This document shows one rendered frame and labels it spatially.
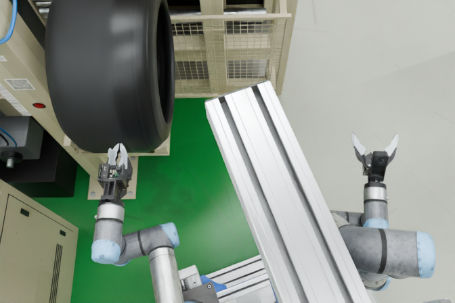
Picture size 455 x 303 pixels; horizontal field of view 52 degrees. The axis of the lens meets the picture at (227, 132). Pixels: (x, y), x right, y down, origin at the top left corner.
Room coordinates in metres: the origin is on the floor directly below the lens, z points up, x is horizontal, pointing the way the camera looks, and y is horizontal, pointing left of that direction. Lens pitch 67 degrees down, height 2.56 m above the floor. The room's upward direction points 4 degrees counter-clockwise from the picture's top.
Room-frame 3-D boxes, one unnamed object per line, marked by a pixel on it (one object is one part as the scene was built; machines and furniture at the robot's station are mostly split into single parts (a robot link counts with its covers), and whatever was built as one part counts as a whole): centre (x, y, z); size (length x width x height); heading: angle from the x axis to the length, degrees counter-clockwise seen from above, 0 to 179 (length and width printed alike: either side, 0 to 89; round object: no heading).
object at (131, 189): (0.85, 0.66, 0.01); 0.27 x 0.27 x 0.02; 87
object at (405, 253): (0.16, -0.44, 1.09); 0.15 x 0.12 x 0.55; 81
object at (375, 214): (0.30, -0.46, 1.04); 0.11 x 0.08 x 0.09; 171
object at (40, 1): (1.24, 0.61, 1.05); 0.20 x 0.15 x 0.30; 87
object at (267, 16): (1.17, 0.16, 0.65); 0.90 x 0.02 x 0.70; 87
